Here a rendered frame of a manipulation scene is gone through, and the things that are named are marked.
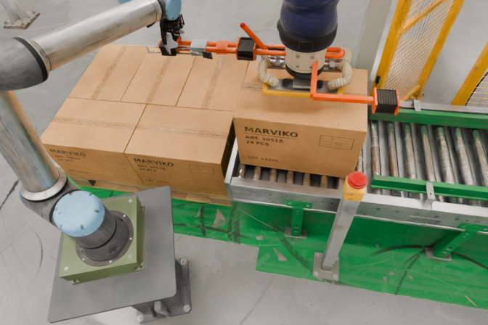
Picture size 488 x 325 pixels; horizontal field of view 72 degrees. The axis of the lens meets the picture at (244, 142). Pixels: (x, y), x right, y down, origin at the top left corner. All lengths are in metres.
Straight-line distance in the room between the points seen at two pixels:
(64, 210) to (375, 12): 2.11
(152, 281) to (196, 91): 1.28
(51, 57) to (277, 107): 0.97
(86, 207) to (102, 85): 1.46
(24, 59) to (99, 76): 1.79
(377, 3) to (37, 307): 2.84
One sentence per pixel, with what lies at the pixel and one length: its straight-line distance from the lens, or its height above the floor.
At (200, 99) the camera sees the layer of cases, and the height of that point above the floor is 0.54.
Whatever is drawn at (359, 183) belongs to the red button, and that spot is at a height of 1.04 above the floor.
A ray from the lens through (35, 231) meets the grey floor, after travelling 2.82.
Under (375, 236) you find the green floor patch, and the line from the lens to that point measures 2.35.
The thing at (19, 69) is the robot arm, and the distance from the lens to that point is 0.93.
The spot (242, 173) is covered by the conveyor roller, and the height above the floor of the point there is 0.55.
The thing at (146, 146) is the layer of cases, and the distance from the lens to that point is 2.10.
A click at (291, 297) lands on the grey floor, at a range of 2.16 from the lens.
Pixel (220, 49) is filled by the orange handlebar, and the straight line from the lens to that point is 1.50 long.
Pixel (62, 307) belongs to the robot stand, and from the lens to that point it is 1.62.
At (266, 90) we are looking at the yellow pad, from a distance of 1.47.
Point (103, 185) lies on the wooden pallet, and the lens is 2.72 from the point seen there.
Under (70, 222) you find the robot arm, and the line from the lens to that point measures 1.27.
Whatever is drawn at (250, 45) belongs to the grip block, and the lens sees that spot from 1.49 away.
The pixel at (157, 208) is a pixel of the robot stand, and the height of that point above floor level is 0.75.
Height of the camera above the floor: 2.11
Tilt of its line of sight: 53 degrees down
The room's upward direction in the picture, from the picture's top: 8 degrees counter-clockwise
